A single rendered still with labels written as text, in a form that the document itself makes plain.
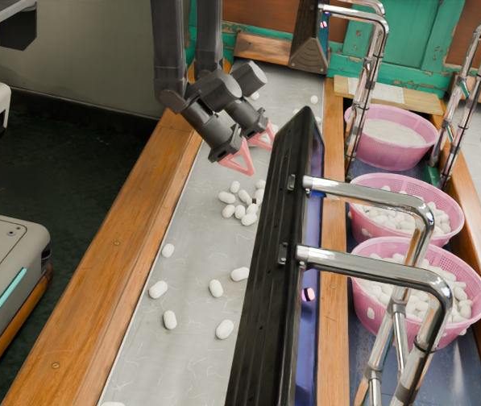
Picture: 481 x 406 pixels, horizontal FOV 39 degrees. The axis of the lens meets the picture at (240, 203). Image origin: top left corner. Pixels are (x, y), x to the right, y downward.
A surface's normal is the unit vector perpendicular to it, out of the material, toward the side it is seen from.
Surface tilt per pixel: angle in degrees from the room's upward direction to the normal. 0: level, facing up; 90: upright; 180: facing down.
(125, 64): 90
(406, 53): 90
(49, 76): 90
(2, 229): 0
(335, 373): 0
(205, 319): 0
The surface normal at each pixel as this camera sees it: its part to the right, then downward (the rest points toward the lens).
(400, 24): -0.12, 0.50
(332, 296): 0.15, -0.84
